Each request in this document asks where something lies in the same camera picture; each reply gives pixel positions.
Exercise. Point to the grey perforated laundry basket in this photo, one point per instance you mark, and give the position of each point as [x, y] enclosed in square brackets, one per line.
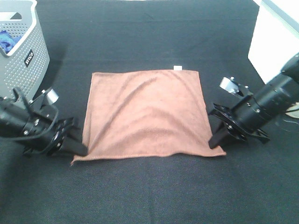
[25, 65]

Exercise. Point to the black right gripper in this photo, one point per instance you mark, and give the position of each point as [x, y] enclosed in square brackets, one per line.
[238, 123]

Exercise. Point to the white plastic basket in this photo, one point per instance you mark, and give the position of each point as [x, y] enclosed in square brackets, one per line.
[275, 38]

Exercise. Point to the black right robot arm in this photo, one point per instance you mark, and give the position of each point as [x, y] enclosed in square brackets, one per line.
[282, 92]

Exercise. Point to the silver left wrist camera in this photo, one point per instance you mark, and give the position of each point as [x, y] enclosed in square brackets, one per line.
[47, 97]

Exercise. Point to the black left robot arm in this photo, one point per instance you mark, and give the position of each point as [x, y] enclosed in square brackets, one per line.
[15, 122]

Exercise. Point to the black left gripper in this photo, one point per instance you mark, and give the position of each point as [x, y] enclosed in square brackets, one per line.
[50, 135]

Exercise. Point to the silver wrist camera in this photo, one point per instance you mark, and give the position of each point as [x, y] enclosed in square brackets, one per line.
[235, 88]
[47, 97]

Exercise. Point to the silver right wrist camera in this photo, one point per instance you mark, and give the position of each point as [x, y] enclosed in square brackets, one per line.
[235, 88]

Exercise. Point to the brown microfiber towel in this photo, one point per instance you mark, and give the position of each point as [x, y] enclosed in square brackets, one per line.
[150, 113]

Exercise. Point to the blue cloth in basket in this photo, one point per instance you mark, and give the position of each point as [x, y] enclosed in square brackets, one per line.
[7, 42]

